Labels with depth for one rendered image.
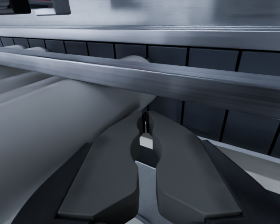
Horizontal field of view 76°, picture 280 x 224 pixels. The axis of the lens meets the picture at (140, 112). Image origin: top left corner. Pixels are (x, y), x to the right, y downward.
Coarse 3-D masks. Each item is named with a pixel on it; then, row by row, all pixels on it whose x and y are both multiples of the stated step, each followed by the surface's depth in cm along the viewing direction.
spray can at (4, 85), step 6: (30, 72) 19; (36, 72) 19; (6, 78) 17; (12, 78) 17; (18, 78) 17; (24, 78) 18; (30, 78) 18; (36, 78) 18; (42, 78) 19; (0, 84) 16; (6, 84) 16; (12, 84) 17; (18, 84) 17; (24, 84) 17; (0, 90) 16; (6, 90) 16
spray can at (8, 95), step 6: (48, 78) 16; (54, 78) 16; (60, 78) 16; (66, 78) 16; (30, 84) 14; (36, 84) 14; (42, 84) 14; (48, 84) 15; (12, 90) 13; (18, 90) 13; (24, 90) 13; (30, 90) 14; (0, 96) 12; (6, 96) 12; (12, 96) 13; (0, 102) 12
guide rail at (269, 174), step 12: (144, 144) 17; (228, 156) 14; (240, 156) 14; (252, 156) 14; (252, 168) 13; (264, 168) 13; (276, 168) 13; (264, 180) 13; (276, 180) 12; (276, 192) 13
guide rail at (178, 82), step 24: (0, 48) 15; (48, 72) 12; (72, 72) 11; (96, 72) 10; (120, 72) 9; (144, 72) 8; (168, 72) 8; (192, 72) 8; (216, 72) 7; (240, 72) 7; (168, 96) 8; (192, 96) 8; (216, 96) 7; (240, 96) 7; (264, 96) 6
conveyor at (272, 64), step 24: (48, 48) 24; (72, 48) 21; (96, 48) 20; (120, 48) 18; (144, 48) 17; (168, 48) 16; (192, 48) 15; (216, 48) 17; (264, 72) 13; (192, 120) 17; (216, 120) 16; (240, 120) 15; (264, 120) 14; (240, 144) 16; (264, 144) 15
